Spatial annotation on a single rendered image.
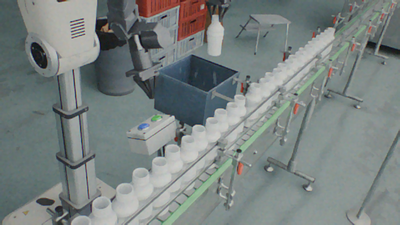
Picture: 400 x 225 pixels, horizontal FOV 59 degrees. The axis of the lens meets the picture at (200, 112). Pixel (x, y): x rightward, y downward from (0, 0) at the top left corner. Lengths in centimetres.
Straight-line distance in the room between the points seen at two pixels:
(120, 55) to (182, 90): 157
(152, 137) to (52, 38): 48
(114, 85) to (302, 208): 193
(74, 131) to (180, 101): 52
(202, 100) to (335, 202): 140
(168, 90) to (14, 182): 131
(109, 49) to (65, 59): 187
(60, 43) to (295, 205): 184
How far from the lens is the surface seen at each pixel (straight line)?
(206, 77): 197
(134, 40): 102
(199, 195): 105
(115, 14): 97
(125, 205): 81
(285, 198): 256
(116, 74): 328
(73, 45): 131
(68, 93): 144
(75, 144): 156
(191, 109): 170
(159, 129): 106
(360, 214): 260
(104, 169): 260
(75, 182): 167
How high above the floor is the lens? 173
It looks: 32 degrees down
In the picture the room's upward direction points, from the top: 7 degrees clockwise
